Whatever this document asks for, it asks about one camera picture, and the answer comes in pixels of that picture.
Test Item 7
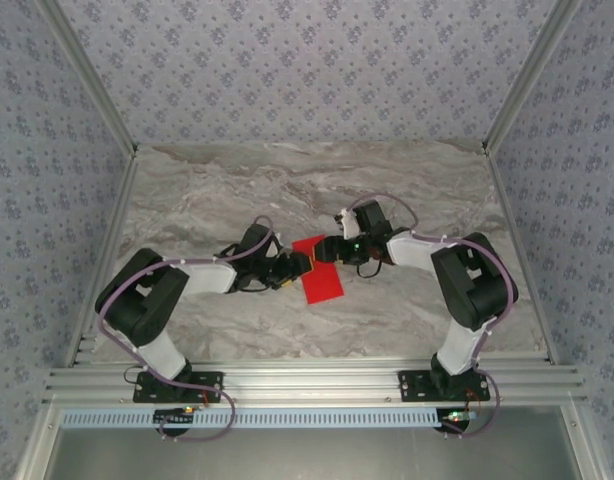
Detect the red square paper sheet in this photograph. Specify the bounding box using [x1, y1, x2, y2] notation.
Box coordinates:
[290, 232, 348, 306]

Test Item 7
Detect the aluminium cross beam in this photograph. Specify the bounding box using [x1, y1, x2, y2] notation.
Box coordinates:
[42, 364, 590, 405]

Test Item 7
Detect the small circuit board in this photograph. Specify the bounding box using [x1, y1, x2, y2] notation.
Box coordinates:
[439, 408, 481, 432]
[153, 406, 196, 427]

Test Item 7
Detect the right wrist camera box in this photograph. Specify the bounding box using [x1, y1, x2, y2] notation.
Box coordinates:
[335, 207, 361, 237]

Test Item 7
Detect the thin black left gripper cable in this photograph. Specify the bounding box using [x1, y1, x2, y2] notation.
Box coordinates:
[221, 242, 271, 295]

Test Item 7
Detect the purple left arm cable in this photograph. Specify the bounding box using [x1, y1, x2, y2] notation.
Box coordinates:
[96, 214, 286, 446]

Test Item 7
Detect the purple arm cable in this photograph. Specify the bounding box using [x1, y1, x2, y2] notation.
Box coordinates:
[96, 214, 286, 446]
[347, 193, 519, 441]

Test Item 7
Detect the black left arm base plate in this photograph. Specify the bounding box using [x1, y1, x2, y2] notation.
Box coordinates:
[131, 370, 225, 404]

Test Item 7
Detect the aluminium side rail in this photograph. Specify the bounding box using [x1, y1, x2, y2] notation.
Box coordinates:
[61, 149, 141, 369]
[481, 147, 561, 366]

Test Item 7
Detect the light blue slotted cable duct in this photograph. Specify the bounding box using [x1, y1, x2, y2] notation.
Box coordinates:
[60, 407, 481, 430]

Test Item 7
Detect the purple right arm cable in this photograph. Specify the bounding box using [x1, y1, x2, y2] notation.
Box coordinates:
[347, 193, 519, 441]

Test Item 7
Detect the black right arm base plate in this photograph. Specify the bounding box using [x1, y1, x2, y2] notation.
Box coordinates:
[397, 369, 490, 403]

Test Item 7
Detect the aluminium frame post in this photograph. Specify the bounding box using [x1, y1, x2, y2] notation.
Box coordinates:
[36, 0, 139, 155]
[480, 0, 587, 155]

